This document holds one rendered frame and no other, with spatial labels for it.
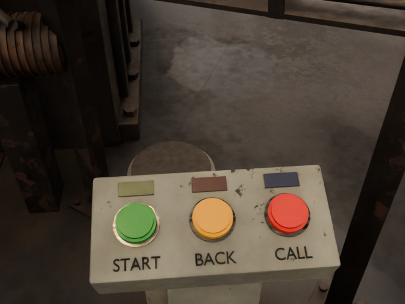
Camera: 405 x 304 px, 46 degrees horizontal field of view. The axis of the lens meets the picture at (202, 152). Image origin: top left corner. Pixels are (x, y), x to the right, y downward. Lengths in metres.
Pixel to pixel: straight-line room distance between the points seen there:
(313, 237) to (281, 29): 1.65
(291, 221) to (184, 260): 0.11
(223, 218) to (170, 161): 0.21
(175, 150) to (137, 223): 0.22
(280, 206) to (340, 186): 0.91
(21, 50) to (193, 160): 0.48
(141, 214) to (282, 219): 0.14
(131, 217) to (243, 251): 0.11
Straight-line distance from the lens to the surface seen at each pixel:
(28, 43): 1.01
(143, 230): 0.46
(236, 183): 0.49
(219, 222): 0.46
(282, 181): 0.50
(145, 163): 0.65
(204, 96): 1.65
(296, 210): 0.48
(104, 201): 0.49
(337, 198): 1.35
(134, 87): 1.60
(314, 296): 1.14
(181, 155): 0.66
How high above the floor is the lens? 0.97
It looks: 42 degrees down
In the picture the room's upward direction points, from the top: straight up
